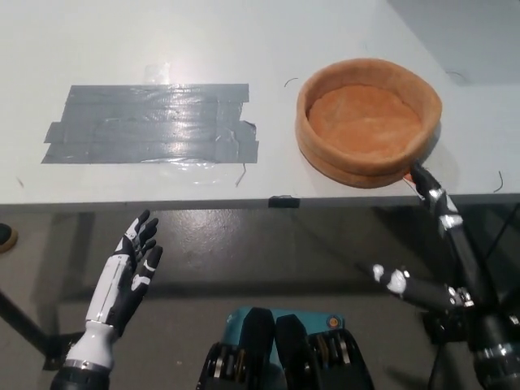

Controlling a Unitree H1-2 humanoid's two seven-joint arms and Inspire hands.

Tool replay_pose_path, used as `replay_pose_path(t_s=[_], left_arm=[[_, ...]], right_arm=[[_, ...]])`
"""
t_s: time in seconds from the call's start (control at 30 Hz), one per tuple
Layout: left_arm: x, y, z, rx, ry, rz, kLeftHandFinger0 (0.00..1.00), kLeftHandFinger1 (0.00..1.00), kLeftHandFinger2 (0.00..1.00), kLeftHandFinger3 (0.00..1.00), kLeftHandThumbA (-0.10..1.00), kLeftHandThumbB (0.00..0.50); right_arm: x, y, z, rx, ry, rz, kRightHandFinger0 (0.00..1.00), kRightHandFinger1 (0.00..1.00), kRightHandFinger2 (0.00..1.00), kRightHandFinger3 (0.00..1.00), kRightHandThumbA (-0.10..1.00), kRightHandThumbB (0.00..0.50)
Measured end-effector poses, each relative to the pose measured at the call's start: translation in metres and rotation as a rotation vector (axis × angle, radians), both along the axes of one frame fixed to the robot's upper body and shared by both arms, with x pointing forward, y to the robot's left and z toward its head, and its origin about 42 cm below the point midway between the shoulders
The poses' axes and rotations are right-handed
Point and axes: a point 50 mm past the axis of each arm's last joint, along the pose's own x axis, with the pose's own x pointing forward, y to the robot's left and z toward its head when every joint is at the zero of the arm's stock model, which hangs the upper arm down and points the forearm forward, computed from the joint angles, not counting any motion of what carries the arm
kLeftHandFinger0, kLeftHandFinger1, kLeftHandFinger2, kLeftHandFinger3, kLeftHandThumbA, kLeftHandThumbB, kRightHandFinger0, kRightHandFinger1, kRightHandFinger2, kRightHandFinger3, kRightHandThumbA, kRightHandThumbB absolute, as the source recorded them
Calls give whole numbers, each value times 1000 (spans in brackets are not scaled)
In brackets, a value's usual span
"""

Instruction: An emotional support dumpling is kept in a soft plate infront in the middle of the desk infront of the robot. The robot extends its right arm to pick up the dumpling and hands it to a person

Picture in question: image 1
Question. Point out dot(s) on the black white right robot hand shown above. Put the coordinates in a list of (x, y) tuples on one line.
[(487, 329)]

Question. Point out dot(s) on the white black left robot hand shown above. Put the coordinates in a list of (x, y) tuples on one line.
[(103, 292)]

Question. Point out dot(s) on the black table foot plate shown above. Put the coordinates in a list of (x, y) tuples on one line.
[(440, 331)]

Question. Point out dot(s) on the black teal robot torso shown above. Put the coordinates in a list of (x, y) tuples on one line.
[(292, 357)]

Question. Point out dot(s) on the orange plush round basket plate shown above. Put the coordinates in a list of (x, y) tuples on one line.
[(365, 122)]

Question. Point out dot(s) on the black table leg with foot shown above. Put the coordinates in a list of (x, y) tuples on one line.
[(24, 319)]

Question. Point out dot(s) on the dark shoe with tan sole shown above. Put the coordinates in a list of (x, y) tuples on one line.
[(5, 239)]

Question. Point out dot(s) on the clear tape strip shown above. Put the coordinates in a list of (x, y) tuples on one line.
[(191, 170)]

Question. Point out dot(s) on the small black tape piece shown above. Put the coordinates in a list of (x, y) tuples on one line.
[(283, 201)]

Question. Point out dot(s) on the grey duct tape patch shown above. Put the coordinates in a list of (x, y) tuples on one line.
[(150, 125)]

